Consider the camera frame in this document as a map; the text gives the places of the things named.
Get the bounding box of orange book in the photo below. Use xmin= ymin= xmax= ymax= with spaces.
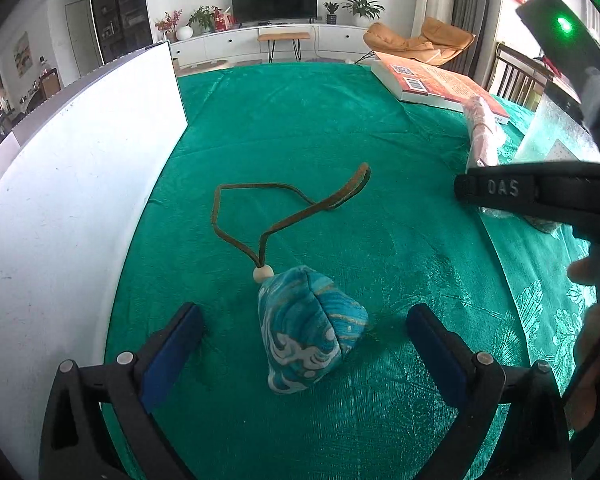
xmin=370 ymin=57 xmax=511 ymax=126

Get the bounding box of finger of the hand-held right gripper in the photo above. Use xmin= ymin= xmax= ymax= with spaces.
xmin=454 ymin=160 xmax=600 ymax=243

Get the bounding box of green tablecloth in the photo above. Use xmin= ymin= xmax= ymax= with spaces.
xmin=102 ymin=62 xmax=600 ymax=480

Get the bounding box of orange lounge chair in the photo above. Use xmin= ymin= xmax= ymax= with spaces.
xmin=362 ymin=16 xmax=476 ymax=67

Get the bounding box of person's right hand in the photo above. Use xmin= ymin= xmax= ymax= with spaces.
xmin=567 ymin=255 xmax=600 ymax=433

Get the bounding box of white TV cabinet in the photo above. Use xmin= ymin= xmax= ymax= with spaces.
xmin=170 ymin=22 xmax=381 ymax=68

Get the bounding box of black television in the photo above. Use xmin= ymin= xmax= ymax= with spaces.
xmin=231 ymin=0 xmax=318 ymax=25

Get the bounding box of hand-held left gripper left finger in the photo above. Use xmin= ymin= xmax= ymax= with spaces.
xmin=39 ymin=301 xmax=205 ymax=480

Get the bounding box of gray curtain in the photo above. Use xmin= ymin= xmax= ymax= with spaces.
xmin=452 ymin=0 xmax=503 ymax=78

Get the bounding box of large green potted plant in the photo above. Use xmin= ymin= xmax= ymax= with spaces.
xmin=341 ymin=0 xmax=385 ymax=23

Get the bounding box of white storage box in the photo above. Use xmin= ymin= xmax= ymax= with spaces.
xmin=0 ymin=40 xmax=188 ymax=480

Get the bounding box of black display cabinet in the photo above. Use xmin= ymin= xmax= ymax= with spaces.
xmin=87 ymin=0 xmax=153 ymax=66

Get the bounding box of wooden bench with metal legs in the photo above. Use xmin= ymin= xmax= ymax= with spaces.
xmin=257 ymin=32 xmax=311 ymax=63

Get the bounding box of pink cloth roll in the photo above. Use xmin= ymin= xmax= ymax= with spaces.
xmin=462 ymin=96 xmax=561 ymax=233

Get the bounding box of red flower bouquet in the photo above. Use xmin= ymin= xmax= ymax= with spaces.
xmin=155 ymin=10 xmax=183 ymax=41

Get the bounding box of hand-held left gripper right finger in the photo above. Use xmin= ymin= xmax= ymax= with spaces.
xmin=406 ymin=303 xmax=573 ymax=480

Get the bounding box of blue sachet with cord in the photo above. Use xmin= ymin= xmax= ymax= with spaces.
xmin=212 ymin=162 xmax=372 ymax=397

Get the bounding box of dark wooden chair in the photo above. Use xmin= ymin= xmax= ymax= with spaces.
xmin=485 ymin=42 xmax=556 ymax=108

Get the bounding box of white door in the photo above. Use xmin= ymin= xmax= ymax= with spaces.
xmin=65 ymin=0 xmax=98 ymax=77

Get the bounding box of round beige floor pad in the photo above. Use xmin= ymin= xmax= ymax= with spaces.
xmin=177 ymin=60 xmax=228 ymax=72

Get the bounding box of framed wall picture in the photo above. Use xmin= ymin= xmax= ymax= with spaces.
xmin=12 ymin=32 xmax=33 ymax=78

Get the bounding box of bushy green potted plant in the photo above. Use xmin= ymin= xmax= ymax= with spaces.
xmin=187 ymin=6 xmax=221 ymax=35

